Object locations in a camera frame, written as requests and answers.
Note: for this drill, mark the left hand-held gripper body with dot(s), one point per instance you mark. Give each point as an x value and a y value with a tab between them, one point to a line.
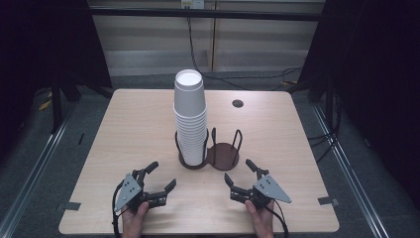
130	191

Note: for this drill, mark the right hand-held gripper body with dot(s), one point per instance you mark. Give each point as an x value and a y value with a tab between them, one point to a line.
269	188

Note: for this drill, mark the dark brown double cup holder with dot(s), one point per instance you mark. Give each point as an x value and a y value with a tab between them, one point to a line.
224	157

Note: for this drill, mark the stack of white paper cups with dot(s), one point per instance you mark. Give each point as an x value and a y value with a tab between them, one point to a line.
191	142

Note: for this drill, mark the person's left hand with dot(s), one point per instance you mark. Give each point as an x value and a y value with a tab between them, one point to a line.
132	223

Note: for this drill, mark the person's right hand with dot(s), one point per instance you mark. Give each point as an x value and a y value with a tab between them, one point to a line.
263	223

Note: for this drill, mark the grey tape strip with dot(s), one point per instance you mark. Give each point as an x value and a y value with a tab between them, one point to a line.
328	200
69	206

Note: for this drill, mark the small black tape piece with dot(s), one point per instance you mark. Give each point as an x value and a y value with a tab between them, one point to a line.
81	139

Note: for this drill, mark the black metal stand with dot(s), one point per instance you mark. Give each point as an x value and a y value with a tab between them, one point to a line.
56	105

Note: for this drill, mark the yellow tape piece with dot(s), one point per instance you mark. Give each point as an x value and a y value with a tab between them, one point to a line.
45	105

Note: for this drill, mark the dark curtain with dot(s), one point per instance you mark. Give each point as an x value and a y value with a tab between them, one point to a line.
379	82
43	49

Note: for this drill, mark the black horizontal bar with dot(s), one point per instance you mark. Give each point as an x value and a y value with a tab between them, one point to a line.
204	14

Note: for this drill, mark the metal floor rail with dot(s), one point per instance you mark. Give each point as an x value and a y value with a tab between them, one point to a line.
33	178
350	172

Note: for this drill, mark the white wall outlet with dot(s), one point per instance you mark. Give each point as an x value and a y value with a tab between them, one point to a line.
193	4

